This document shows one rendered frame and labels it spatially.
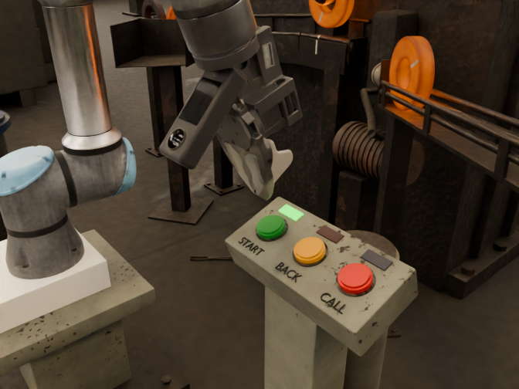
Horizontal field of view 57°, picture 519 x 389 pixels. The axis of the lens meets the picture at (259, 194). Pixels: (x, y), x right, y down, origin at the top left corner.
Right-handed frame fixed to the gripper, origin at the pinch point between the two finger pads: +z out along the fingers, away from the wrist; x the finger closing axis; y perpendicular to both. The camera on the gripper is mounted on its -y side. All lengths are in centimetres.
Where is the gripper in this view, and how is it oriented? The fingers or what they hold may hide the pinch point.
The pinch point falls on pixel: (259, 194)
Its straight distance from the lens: 62.2
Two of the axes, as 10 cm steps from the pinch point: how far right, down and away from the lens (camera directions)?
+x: -6.4, -3.5, 6.9
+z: 2.6, 7.4, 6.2
